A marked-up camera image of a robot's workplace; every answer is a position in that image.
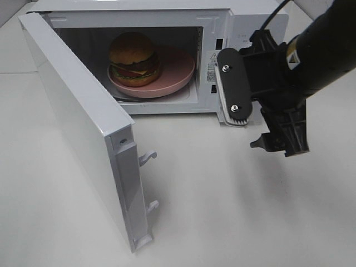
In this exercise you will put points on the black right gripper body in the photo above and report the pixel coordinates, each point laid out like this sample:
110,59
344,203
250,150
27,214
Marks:
267,72

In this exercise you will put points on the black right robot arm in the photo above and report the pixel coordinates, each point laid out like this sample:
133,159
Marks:
324,51

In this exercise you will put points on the white microwave oven body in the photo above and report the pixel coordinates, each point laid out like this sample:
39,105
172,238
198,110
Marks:
200,28

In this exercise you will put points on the white microwave door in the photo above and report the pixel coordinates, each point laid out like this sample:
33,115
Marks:
97,128

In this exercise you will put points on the toy hamburger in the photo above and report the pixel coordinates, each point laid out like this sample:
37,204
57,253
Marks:
134,61

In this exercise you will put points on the pink round plate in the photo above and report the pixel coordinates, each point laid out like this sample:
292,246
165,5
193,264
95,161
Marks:
177,69

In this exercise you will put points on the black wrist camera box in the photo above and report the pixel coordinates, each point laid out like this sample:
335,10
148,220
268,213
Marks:
233,87

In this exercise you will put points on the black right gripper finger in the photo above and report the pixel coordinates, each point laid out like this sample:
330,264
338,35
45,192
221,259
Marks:
287,132
262,40

